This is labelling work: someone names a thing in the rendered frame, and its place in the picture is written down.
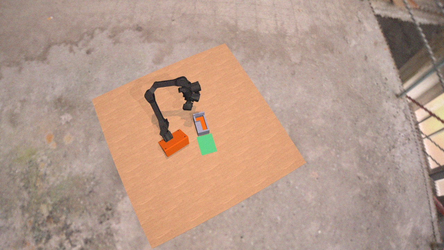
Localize orange l-shaped part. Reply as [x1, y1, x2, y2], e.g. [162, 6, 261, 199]
[196, 116, 207, 130]

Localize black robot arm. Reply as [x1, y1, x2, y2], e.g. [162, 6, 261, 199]
[144, 76, 201, 142]

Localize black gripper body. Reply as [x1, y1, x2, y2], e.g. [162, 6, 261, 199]
[183, 92, 192, 110]

